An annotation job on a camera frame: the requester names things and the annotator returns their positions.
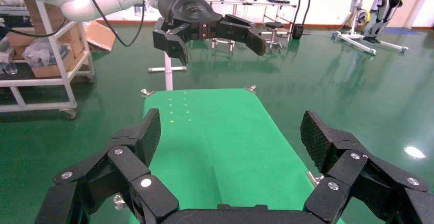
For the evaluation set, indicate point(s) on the flat cardboard sheet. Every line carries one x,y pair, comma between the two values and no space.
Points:
100,36

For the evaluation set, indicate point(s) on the white T-shaped stand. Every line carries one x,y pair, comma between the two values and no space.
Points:
168,73

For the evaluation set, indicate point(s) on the clear plastic bag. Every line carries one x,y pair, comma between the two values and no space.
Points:
40,53

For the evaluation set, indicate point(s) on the green table cloth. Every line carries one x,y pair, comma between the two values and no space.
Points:
220,141

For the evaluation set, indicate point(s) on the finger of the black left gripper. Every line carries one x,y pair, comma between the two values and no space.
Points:
169,43
240,31

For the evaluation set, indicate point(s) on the grey humanoid robot legs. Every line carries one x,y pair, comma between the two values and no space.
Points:
386,5

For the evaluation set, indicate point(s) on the silver binder clip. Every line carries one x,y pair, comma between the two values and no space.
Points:
147,92
251,89
119,202

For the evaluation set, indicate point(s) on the black round stool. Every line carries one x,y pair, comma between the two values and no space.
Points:
274,25

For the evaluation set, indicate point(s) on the long white work table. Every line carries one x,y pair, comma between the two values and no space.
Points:
251,3

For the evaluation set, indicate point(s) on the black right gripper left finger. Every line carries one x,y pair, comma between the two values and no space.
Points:
112,178

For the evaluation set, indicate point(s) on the white wheeled stand frame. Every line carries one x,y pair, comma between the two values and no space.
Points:
356,41

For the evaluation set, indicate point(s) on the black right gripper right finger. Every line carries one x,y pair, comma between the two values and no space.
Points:
366,178

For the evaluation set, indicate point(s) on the clear plastic bottles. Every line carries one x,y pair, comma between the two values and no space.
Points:
8,65

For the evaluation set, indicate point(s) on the white metal shelf cart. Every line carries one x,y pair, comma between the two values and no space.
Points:
34,82

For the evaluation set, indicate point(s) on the brown cardboard box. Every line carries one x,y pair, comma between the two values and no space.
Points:
18,39
74,39
32,15
51,70

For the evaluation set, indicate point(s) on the yellow round reel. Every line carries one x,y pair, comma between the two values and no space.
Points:
362,18

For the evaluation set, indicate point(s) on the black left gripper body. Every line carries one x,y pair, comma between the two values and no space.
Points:
190,9

